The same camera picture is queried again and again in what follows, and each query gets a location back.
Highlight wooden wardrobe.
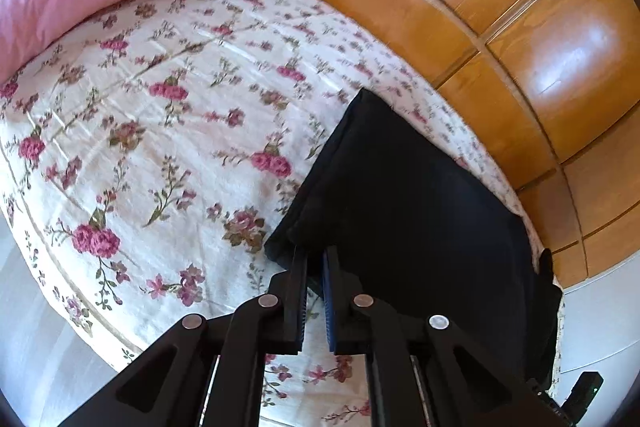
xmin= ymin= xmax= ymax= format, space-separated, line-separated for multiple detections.
xmin=260 ymin=0 xmax=640 ymax=288

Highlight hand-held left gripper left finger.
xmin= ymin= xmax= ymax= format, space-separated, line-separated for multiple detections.
xmin=57 ymin=246 xmax=308 ymax=427

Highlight floral bedspread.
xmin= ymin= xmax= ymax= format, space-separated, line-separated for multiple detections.
xmin=0 ymin=0 xmax=561 ymax=427

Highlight black pants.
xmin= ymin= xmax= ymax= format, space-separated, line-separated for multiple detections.
xmin=264 ymin=88 xmax=563 ymax=395

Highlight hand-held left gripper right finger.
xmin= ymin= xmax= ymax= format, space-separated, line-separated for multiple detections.
xmin=322 ymin=246 xmax=571 ymax=427

